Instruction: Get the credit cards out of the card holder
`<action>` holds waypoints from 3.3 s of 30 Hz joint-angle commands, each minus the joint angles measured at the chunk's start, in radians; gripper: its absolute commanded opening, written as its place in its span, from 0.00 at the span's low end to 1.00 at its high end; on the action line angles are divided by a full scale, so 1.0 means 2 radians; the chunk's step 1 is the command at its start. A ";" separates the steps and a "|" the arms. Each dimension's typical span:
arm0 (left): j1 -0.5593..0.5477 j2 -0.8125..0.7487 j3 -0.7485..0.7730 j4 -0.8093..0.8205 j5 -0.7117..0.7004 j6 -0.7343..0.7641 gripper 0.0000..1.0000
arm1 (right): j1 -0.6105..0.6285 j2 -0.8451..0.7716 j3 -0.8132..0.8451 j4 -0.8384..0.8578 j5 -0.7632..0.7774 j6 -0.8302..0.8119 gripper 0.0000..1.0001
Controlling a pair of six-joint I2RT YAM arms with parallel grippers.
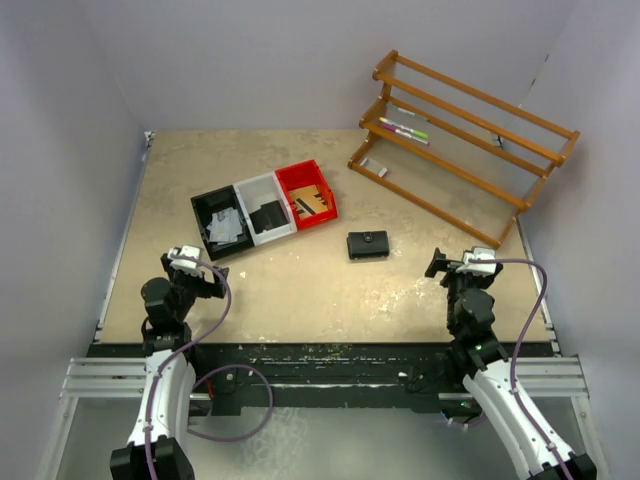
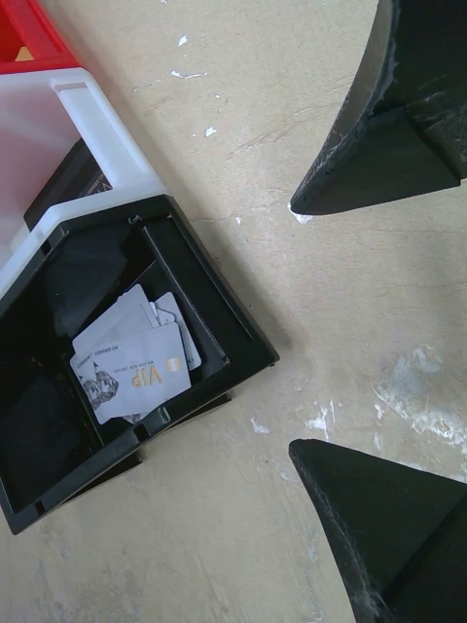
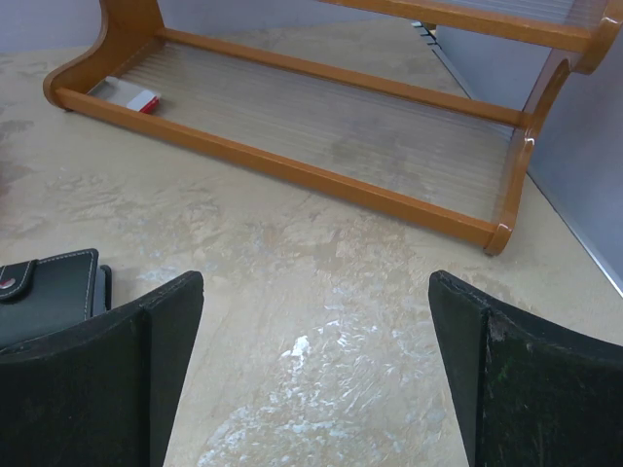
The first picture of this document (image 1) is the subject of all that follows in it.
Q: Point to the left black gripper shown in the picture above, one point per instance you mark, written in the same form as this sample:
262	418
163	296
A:
206	289

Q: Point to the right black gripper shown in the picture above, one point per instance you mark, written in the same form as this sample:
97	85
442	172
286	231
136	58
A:
439	263

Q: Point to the black card holder wallet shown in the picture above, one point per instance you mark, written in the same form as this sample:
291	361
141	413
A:
368	244

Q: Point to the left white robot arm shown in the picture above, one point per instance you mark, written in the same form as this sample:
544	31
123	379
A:
154	449

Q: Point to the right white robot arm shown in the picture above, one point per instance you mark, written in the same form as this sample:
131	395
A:
488	372

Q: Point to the black plastic bin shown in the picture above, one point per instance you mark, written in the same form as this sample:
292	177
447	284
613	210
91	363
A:
204	206

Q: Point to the black item in white bin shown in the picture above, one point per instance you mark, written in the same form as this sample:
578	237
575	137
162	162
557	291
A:
268	217

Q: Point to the white plastic bin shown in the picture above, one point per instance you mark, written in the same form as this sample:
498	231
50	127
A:
252	193

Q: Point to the pink marker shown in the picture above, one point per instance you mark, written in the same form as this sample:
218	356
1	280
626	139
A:
406	134

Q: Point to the green capped marker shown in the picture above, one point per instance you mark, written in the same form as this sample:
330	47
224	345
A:
395	126

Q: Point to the red plastic bin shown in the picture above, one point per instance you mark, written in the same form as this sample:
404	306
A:
308	194

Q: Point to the grey marker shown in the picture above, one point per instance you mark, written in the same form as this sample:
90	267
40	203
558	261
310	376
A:
409	113

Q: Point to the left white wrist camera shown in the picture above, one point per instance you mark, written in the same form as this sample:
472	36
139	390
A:
185	258

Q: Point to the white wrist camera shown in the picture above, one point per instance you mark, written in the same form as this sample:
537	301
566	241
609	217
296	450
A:
185	258
479	261

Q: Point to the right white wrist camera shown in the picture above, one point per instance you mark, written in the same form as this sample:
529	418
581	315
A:
479	261

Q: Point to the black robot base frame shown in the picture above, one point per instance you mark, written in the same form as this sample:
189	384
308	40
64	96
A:
365	375

